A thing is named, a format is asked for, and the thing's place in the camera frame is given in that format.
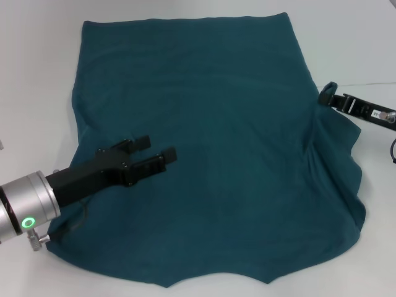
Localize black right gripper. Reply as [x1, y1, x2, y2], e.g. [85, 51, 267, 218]
[320, 88, 396, 132]

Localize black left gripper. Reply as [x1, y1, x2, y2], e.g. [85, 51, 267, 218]
[45, 135, 178, 208]

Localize teal blue shirt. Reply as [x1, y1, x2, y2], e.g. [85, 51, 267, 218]
[45, 12, 368, 281]

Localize right arm cable with plug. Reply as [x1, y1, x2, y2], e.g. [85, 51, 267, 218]
[379, 110, 396, 163]

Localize arm cable with plug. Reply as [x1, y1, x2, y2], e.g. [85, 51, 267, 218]
[379, 110, 396, 163]
[27, 200, 90, 252]

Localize left arm cable with plug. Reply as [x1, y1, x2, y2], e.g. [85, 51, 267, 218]
[27, 200, 90, 252]

